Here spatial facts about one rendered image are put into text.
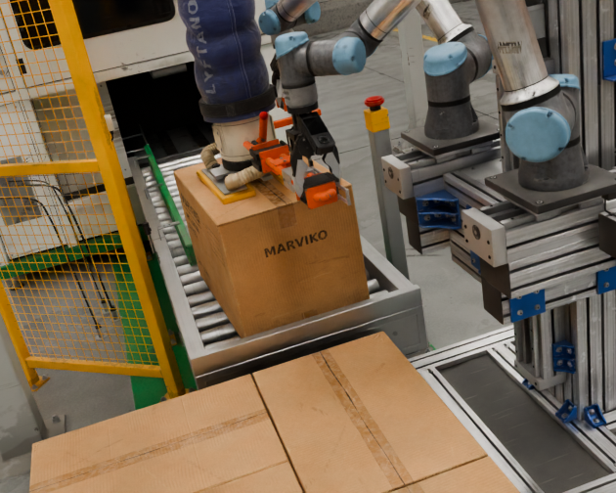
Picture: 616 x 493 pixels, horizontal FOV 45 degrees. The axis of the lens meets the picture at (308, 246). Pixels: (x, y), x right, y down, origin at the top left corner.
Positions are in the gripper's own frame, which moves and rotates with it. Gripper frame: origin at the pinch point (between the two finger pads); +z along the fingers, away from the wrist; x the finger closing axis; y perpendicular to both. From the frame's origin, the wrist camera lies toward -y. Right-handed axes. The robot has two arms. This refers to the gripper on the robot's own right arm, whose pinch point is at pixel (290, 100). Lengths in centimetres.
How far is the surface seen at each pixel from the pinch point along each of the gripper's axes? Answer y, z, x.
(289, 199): 58, 12, -24
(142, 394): -24, 109, -77
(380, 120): 15.2, 10.9, 25.8
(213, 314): 33, 53, -49
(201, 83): 33, -20, -36
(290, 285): 61, 37, -29
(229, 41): 40, -30, -27
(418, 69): -202, 53, 155
